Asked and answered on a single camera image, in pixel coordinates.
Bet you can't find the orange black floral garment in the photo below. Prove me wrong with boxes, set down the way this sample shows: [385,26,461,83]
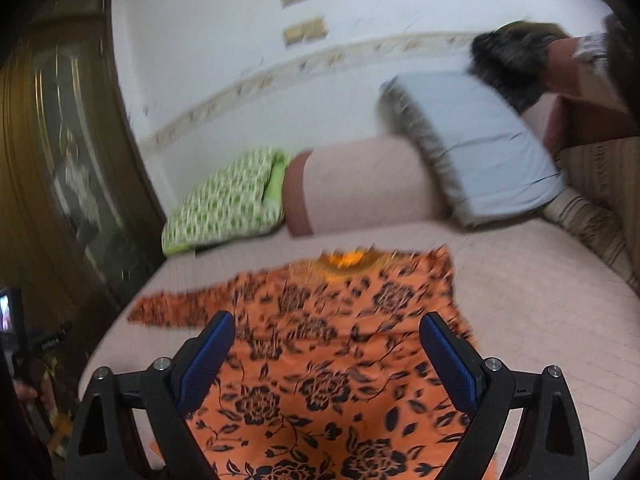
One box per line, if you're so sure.
[128,247,472,479]

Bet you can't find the brown wooden wardrobe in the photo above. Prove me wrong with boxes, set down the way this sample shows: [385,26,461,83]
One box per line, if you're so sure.
[0,0,170,480]

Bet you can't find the pink quilted bedspread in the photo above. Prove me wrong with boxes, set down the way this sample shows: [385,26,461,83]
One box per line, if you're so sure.
[84,219,639,468]

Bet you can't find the beige striped pillow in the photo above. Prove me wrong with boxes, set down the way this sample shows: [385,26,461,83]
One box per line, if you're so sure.
[541,188,639,294]

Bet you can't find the green white patterned pillow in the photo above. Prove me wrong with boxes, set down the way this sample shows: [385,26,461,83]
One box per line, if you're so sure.
[162,148,291,256]

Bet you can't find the light blue pillow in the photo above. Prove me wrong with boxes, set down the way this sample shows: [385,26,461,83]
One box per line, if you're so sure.
[382,72,565,228]

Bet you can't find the pink quilted bolster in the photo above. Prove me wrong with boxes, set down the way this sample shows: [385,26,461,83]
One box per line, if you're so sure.
[282,136,450,236]

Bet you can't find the black furry cushion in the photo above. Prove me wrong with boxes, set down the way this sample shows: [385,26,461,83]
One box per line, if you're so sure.
[470,21,570,113]

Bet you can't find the small wall plaque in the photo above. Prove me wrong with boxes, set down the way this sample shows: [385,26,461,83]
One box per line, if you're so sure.
[282,16,329,47]

